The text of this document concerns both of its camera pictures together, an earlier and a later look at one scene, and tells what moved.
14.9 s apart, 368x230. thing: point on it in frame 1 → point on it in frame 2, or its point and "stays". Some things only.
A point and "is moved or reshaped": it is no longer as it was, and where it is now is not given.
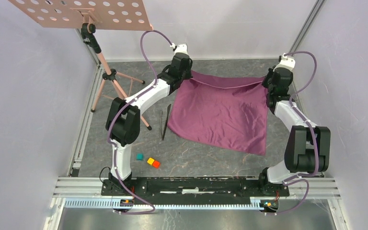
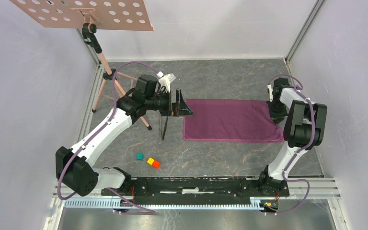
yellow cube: [150, 161] stays
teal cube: [140, 156] stays
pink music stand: [89, 15] stays
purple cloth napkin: [231, 113] is moved or reshaped
